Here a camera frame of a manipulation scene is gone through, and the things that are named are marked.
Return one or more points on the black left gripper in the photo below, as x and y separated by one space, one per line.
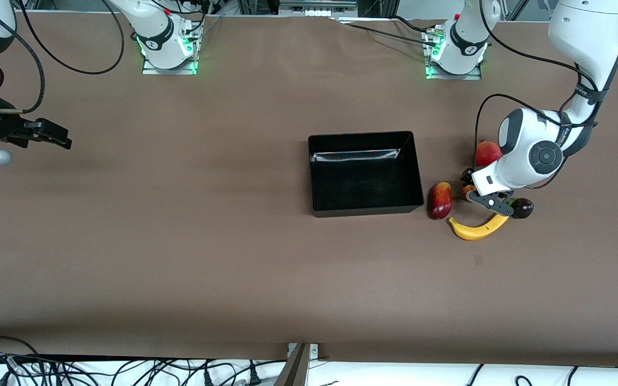
466 177

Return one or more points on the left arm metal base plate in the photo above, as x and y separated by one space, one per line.
454 77

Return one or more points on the yellow banana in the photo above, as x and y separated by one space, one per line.
475 231

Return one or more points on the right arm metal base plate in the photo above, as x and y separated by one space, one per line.
169 71

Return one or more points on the small metal bracket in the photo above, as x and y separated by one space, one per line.
314 351

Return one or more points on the dark purple eggplant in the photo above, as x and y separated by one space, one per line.
523 208

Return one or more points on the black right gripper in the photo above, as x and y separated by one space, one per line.
2 126

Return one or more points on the red yellow mango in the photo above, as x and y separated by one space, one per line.
440 201

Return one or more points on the dark metal bar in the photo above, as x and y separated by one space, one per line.
294 370

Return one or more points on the red pomegranate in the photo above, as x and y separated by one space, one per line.
486 153

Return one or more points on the black plastic box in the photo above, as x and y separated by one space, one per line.
365 187

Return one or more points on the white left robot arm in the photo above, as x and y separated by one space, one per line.
582 27

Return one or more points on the red apple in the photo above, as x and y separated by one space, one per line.
469 192

